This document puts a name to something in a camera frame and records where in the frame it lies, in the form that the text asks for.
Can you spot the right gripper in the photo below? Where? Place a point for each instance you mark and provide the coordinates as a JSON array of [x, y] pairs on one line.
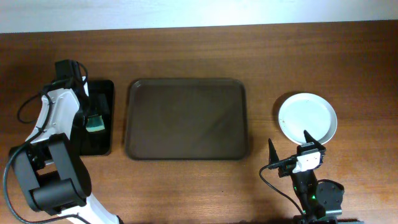
[[288, 166]]

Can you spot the black rectangular sponge tray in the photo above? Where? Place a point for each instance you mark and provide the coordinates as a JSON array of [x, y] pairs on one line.
[[101, 95]]

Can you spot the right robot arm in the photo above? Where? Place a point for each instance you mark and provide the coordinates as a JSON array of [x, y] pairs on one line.
[[319, 199]]

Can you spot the pale blue plate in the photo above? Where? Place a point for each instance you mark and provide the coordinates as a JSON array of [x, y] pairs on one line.
[[307, 112]]

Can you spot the dark brown serving tray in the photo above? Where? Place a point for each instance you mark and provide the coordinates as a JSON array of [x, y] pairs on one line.
[[186, 119]]

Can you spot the green and yellow sponge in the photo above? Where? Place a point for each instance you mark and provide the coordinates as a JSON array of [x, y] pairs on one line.
[[95, 123]]

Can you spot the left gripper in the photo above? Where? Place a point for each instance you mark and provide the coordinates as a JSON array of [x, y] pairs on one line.
[[84, 116]]

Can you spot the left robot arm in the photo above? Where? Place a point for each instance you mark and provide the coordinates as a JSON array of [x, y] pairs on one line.
[[54, 179]]

